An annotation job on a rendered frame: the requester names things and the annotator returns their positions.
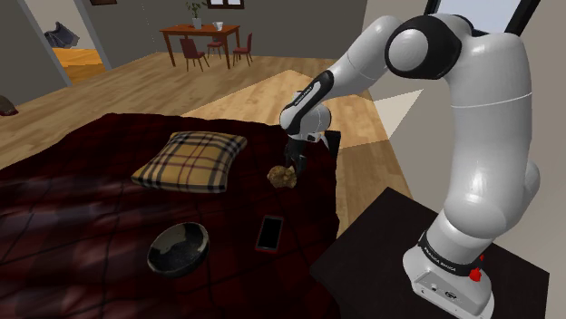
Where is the wooden dining table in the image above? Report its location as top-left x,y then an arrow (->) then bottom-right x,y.
159,1 -> 241,71

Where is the tan plaid pillow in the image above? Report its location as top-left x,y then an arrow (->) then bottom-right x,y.
131,130 -> 249,194

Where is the window with black frame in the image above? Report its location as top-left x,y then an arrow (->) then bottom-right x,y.
423,0 -> 542,37

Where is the dark bowl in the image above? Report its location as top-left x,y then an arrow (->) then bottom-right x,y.
146,221 -> 210,278

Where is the red-edged black phone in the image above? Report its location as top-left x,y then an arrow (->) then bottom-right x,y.
255,214 -> 285,255

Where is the dark red chair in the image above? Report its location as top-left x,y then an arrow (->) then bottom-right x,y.
232,32 -> 254,67
206,36 -> 225,61
179,37 -> 210,73

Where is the dark grey hanging garment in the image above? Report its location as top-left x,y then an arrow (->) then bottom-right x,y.
44,21 -> 81,49

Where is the bed with dark red blanket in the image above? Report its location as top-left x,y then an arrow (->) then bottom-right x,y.
0,112 -> 343,319

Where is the dark robot stand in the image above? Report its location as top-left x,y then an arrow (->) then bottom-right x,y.
309,187 -> 551,319

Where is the brown lumpy potato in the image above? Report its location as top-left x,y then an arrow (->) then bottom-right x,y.
267,165 -> 298,189

